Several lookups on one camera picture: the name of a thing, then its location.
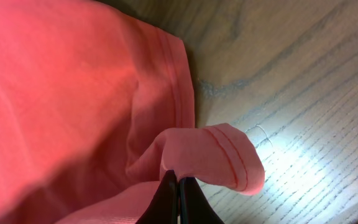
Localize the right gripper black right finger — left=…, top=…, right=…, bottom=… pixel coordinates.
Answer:
left=179, top=177, right=224, bottom=224

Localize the coral red t-shirt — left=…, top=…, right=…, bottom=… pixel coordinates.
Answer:
left=0, top=1, right=265, bottom=223

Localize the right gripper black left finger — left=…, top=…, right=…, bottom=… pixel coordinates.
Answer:
left=136, top=170, right=178, bottom=224

